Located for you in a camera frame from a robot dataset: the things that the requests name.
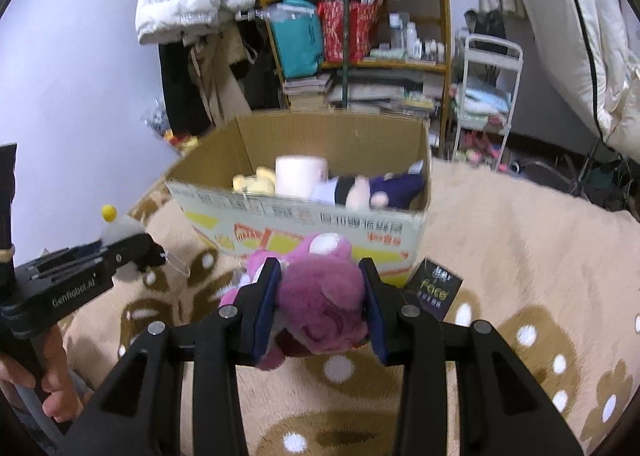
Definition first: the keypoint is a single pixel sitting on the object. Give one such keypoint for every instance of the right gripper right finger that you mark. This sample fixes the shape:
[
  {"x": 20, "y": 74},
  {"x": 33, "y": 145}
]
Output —
[{"x": 502, "y": 408}]

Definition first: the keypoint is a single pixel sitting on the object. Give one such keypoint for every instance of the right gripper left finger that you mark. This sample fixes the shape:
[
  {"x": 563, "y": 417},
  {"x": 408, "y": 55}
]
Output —
[{"x": 136, "y": 411}]

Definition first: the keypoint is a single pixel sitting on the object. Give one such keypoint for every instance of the black Face tissue pack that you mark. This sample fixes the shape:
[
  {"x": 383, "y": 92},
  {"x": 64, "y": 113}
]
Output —
[{"x": 432, "y": 288}]

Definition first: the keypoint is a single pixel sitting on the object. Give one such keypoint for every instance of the pink strawberry bear plush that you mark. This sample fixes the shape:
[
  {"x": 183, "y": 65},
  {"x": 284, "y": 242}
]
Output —
[{"x": 318, "y": 303}]

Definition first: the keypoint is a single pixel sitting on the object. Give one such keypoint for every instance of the yellow dog plush toy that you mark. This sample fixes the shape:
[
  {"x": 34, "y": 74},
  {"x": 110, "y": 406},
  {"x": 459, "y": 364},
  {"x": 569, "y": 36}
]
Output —
[{"x": 262, "y": 182}]

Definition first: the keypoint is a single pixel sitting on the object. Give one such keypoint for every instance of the purple-haired plush doll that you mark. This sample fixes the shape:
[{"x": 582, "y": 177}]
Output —
[{"x": 389, "y": 191}]

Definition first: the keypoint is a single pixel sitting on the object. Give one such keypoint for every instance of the pink pig plush cube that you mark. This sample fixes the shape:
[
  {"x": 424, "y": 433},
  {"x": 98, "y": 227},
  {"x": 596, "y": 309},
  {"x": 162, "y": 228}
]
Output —
[{"x": 297, "y": 175}]

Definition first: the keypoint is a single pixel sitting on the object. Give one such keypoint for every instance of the person's left hand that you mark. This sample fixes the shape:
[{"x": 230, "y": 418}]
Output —
[{"x": 62, "y": 402}]

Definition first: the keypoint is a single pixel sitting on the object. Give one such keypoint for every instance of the beige patterned blanket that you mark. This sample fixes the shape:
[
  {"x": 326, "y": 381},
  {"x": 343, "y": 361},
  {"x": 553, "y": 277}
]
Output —
[{"x": 557, "y": 276}]

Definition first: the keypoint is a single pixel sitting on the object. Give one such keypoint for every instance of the plastic bag with toys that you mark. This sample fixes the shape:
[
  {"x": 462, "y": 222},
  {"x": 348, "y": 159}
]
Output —
[{"x": 156, "y": 119}]

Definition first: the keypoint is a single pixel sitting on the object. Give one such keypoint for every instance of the cardboard box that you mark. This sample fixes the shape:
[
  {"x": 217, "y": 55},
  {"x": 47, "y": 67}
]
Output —
[{"x": 353, "y": 145}]

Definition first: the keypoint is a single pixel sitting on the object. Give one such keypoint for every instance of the beige trench coat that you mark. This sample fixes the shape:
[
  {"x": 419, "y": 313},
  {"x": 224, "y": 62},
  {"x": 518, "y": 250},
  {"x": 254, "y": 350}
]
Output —
[{"x": 220, "y": 92}]

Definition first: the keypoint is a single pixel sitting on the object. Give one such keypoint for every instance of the stack of books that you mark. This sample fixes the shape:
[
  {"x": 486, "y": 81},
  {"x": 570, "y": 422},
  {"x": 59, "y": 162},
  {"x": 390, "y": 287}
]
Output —
[{"x": 308, "y": 94}]

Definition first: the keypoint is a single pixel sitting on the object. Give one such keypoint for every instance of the white rolling cart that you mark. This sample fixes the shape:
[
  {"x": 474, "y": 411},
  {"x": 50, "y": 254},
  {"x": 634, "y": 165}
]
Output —
[{"x": 485, "y": 99}]

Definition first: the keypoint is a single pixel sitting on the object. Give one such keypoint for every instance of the teal bag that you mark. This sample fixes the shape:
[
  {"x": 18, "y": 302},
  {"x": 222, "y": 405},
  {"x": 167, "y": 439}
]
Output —
[{"x": 296, "y": 29}]

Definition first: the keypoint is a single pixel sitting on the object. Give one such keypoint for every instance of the red patterned gift bag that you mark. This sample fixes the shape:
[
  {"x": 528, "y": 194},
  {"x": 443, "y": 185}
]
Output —
[{"x": 363, "y": 21}]

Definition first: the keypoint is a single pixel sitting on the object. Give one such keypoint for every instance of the cream folded mattress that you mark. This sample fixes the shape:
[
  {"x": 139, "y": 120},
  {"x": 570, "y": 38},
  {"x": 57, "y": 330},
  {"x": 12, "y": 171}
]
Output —
[{"x": 584, "y": 48}]

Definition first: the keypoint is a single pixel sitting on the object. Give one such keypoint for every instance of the wooden shelf unit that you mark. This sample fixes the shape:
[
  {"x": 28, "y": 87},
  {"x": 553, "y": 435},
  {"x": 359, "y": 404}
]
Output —
[{"x": 392, "y": 55}]

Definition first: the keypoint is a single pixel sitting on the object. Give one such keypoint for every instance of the green thin pole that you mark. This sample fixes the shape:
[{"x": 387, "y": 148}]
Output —
[{"x": 345, "y": 55}]

